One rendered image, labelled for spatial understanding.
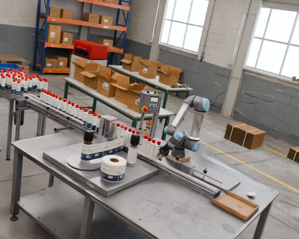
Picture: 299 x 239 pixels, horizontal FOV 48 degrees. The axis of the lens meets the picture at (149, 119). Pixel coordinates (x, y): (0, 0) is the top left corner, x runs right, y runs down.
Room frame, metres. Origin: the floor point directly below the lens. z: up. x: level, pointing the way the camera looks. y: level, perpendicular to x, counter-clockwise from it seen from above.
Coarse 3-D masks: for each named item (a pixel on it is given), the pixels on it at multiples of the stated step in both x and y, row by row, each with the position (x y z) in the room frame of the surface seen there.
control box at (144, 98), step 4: (144, 92) 3.14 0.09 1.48; (152, 92) 3.20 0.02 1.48; (156, 92) 3.24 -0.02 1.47; (140, 96) 3.18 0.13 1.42; (144, 96) 3.11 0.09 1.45; (148, 96) 3.12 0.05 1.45; (156, 96) 3.15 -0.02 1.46; (140, 100) 3.16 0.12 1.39; (144, 100) 3.11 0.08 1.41; (148, 100) 3.12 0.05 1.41; (140, 104) 3.14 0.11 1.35; (144, 104) 3.11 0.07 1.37; (148, 104) 3.12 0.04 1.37; (140, 108) 3.12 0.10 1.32; (148, 108) 3.13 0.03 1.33; (152, 108) 3.14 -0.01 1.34; (156, 108) 3.16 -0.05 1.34; (148, 112) 3.14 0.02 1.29; (152, 112) 3.14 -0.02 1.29; (156, 112) 3.16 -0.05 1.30
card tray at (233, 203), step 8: (216, 200) 2.52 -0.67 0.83; (224, 200) 2.54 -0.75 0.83; (232, 200) 2.57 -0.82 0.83; (240, 200) 2.59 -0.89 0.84; (248, 200) 2.55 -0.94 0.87; (224, 208) 2.39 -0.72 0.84; (232, 208) 2.43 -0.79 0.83; (240, 208) 2.46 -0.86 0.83; (248, 208) 2.48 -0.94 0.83; (256, 208) 2.45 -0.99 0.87; (240, 216) 2.32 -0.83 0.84; (248, 216) 2.31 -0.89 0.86
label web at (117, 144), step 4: (112, 128) 3.24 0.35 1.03; (116, 128) 3.18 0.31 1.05; (116, 132) 3.17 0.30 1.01; (120, 136) 3.04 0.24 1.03; (116, 140) 2.86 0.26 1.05; (120, 140) 2.91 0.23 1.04; (112, 144) 2.82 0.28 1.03; (116, 144) 2.87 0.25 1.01; (120, 144) 2.92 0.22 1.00; (112, 148) 2.83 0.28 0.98; (116, 148) 2.88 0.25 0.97; (120, 148) 2.93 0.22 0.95; (108, 152) 2.78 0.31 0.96; (112, 152) 2.84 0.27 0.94; (116, 152) 2.89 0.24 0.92
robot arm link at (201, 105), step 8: (192, 104) 3.16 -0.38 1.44; (200, 104) 3.12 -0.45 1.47; (208, 104) 3.16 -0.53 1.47; (200, 112) 3.11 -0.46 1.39; (200, 120) 3.13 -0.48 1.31; (192, 128) 3.14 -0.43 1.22; (200, 128) 3.14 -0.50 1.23; (192, 136) 3.12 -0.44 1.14; (184, 144) 3.13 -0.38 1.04; (192, 144) 3.09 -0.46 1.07; (200, 144) 3.14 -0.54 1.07
